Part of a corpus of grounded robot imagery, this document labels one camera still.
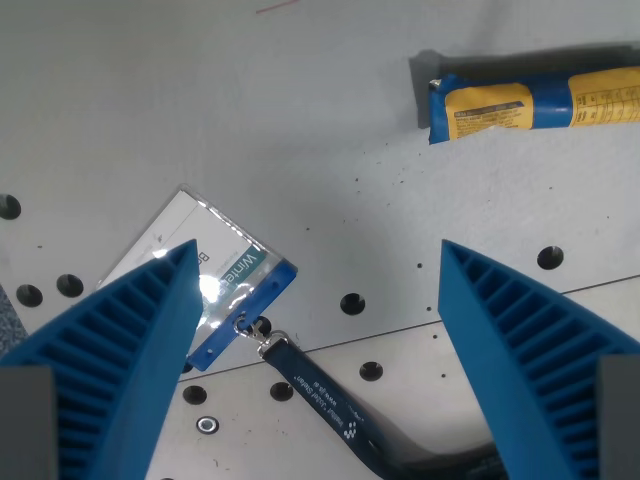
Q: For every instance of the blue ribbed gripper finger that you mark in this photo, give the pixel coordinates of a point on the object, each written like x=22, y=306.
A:
x=120, y=350
x=530, y=360

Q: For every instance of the clear name badge holder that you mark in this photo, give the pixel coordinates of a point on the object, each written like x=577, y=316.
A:
x=235, y=280

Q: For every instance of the blue and yellow snack packet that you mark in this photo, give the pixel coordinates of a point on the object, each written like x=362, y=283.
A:
x=530, y=106

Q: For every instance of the silver table screw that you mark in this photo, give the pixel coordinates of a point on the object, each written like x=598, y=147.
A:
x=206, y=425

